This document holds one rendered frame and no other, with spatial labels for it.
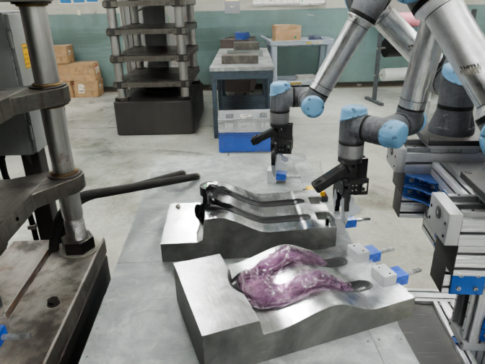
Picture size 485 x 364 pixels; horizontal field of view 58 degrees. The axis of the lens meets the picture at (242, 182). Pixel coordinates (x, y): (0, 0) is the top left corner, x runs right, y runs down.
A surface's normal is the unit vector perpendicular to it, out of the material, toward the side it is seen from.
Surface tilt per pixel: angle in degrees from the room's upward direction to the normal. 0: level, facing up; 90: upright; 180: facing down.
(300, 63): 90
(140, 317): 0
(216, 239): 90
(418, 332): 0
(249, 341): 90
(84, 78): 84
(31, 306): 0
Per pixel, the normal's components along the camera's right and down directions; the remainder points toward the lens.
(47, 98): 0.83, 0.20
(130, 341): -0.02, -0.92
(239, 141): 0.01, 0.40
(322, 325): 0.34, 0.36
